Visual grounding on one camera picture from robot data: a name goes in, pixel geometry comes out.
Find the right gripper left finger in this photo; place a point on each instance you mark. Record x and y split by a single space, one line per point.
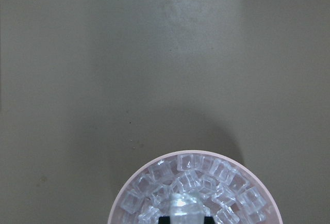
164 220

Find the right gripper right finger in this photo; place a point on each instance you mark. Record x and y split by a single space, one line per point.
208 220

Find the clear ice cube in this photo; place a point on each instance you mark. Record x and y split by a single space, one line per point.
186 209

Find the pink bowl of ice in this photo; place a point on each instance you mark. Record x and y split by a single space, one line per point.
230 193

